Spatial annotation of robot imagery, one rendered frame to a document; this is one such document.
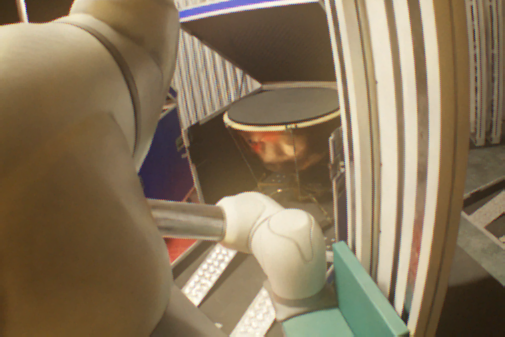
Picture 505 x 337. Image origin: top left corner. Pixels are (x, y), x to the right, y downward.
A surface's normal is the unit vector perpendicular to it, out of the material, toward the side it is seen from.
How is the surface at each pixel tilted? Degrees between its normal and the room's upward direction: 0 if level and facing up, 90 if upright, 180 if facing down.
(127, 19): 98
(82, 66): 64
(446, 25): 90
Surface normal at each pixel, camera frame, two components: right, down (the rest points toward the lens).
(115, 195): 0.90, -0.36
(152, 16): 0.80, -0.05
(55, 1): -0.16, 0.38
